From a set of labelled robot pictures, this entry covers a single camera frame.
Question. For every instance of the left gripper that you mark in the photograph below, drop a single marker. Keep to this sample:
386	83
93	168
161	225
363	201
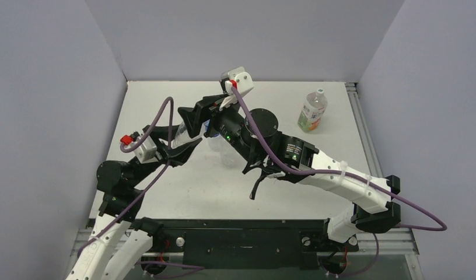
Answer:
174	156

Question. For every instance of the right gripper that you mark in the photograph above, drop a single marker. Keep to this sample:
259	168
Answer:
206	115

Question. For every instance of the blue label bottle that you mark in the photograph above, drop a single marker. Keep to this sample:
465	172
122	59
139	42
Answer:
214	142

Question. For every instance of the clear bottle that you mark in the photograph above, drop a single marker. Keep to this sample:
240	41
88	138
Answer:
228	156
181	137

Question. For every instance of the green orange label bottle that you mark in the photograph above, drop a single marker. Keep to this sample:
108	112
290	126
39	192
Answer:
313	109

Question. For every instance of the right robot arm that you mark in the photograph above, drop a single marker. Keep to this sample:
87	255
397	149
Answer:
255	136

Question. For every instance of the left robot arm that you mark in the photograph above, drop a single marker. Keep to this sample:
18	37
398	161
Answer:
118	240

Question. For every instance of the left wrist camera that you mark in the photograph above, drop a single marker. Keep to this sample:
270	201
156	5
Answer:
144	151

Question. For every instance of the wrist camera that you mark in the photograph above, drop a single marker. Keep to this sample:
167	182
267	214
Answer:
235	82
144	151

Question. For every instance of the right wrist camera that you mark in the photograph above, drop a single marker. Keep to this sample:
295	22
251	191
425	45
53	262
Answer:
235	82

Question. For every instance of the aluminium rail frame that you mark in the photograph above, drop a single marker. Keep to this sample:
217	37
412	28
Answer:
205	188

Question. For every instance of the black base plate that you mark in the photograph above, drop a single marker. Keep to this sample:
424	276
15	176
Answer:
247	244

